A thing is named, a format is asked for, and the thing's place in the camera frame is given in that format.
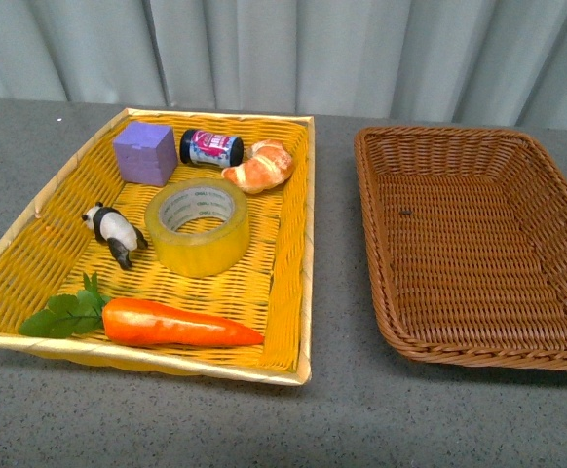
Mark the purple foam cube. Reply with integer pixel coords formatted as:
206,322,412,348
112,121,177,187

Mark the toy orange carrot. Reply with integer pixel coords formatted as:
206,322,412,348
19,274,264,347

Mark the brown wicker basket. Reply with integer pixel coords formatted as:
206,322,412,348
355,126,567,371

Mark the yellow woven basket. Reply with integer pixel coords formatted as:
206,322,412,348
0,108,315,385

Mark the yellow packing tape roll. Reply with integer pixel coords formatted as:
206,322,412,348
144,177,250,278

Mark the small dark labelled jar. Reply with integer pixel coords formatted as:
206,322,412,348
179,129,245,169

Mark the pale green curtain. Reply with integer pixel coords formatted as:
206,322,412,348
0,1,567,129

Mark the toy panda figure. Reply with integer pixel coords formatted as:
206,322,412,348
81,202,148,270

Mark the toy croissant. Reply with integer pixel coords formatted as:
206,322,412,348
221,139,294,194

